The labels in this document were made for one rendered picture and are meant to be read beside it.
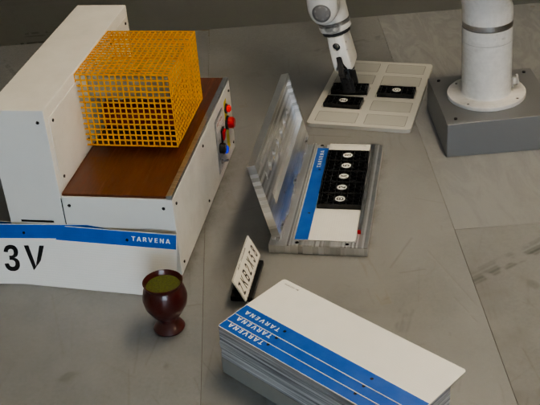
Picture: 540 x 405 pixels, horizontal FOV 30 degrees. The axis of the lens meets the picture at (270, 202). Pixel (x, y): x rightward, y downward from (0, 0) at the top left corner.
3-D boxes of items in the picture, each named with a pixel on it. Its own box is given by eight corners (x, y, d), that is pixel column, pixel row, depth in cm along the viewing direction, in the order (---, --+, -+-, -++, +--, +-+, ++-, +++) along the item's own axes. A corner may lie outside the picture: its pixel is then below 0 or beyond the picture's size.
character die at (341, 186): (362, 198, 224) (362, 193, 223) (319, 196, 226) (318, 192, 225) (365, 186, 228) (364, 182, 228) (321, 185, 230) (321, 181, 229)
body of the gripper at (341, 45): (346, 31, 259) (356, 70, 264) (351, 16, 267) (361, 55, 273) (318, 36, 261) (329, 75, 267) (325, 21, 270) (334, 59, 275)
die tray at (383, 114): (410, 133, 252) (410, 129, 252) (305, 126, 260) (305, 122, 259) (433, 67, 285) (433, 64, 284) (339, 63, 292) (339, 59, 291)
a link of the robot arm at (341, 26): (346, 22, 258) (349, 33, 260) (351, 10, 266) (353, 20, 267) (315, 28, 261) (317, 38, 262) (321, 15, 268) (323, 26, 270)
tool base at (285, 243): (367, 256, 208) (366, 242, 207) (268, 252, 212) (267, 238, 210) (382, 153, 245) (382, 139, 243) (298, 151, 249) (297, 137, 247)
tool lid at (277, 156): (255, 165, 201) (246, 167, 202) (282, 243, 210) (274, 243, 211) (288, 72, 238) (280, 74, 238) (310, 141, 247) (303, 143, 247)
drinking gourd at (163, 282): (176, 346, 188) (169, 299, 182) (138, 335, 192) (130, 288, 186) (199, 320, 194) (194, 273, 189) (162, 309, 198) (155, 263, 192)
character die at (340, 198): (361, 210, 220) (361, 205, 219) (317, 208, 222) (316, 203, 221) (363, 198, 224) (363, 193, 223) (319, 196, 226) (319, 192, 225)
